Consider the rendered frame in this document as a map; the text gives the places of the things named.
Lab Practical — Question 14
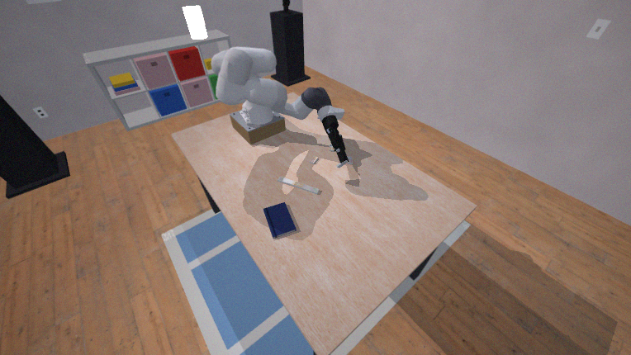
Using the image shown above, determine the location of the dark blue notebook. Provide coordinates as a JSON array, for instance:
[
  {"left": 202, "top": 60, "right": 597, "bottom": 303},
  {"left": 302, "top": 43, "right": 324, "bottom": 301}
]
[{"left": 263, "top": 202, "right": 297, "bottom": 239}]

